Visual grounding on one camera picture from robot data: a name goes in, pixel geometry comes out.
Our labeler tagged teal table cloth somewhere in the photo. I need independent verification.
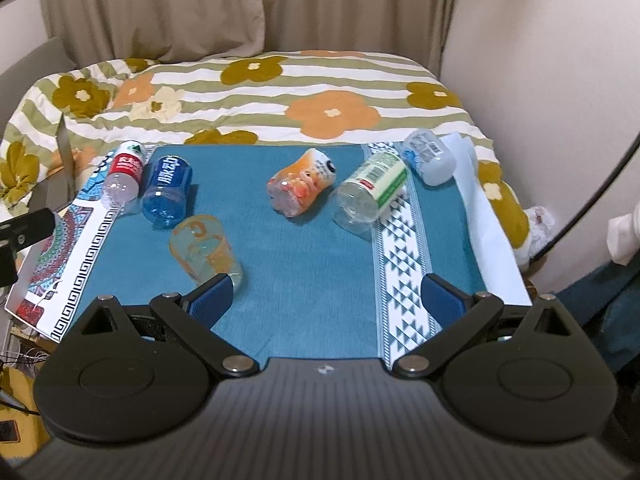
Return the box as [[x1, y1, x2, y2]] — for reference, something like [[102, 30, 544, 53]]
[[98, 142, 490, 362]]

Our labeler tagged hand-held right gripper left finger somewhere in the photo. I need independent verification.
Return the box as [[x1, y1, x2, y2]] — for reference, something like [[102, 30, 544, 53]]
[[75, 273, 260, 379]]

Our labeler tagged orange clear plastic bottle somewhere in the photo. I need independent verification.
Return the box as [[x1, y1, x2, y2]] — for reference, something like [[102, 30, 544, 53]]
[[169, 214, 244, 289]]

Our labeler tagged mandala patterned mat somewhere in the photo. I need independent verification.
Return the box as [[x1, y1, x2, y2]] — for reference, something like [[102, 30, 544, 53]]
[[4, 148, 153, 344]]

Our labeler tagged green label plastic bottle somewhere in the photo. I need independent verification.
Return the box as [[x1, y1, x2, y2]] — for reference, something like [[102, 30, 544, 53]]
[[333, 151, 410, 237]]

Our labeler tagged black cable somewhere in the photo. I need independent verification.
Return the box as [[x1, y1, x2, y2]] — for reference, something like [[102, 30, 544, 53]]
[[529, 130, 640, 262]]

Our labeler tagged blue label plastic bottle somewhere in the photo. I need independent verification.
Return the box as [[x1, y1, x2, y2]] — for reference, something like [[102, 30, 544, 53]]
[[141, 155, 194, 225]]

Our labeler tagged dark blue cloth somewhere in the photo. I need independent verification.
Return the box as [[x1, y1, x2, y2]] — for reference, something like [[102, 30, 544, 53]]
[[550, 259, 640, 373]]

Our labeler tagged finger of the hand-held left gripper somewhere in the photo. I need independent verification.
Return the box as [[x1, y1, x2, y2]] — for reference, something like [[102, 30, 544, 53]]
[[0, 209, 57, 287]]

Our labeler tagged floral striped blanket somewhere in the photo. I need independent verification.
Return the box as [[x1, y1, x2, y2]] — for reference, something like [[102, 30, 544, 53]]
[[0, 49, 532, 257]]

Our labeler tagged white cloth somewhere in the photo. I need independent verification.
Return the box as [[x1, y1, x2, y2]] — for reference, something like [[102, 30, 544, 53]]
[[444, 132, 534, 307]]

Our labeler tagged white plastic bag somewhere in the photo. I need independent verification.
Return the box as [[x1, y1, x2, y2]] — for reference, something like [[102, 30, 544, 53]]
[[516, 205, 557, 268]]

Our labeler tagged beige curtain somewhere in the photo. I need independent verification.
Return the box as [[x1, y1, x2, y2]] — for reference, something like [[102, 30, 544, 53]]
[[34, 0, 459, 77]]

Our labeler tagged orange label plastic bottle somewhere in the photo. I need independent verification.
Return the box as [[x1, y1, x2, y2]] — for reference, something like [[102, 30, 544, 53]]
[[266, 148, 338, 218]]

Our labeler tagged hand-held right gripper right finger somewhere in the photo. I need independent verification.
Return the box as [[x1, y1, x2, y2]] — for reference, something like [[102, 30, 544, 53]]
[[390, 273, 572, 380]]

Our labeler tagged white fabric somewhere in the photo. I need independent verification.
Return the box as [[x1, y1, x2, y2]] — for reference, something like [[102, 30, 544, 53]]
[[606, 213, 640, 266]]

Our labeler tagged white label clear plastic bottle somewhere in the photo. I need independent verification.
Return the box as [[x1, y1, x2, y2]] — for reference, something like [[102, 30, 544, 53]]
[[401, 129, 457, 187]]

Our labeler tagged grey chair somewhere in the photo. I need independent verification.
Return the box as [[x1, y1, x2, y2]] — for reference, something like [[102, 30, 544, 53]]
[[0, 37, 77, 126]]

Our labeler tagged red label plastic bottle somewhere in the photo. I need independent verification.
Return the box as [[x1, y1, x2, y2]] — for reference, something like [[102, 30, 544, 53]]
[[100, 140, 147, 215]]

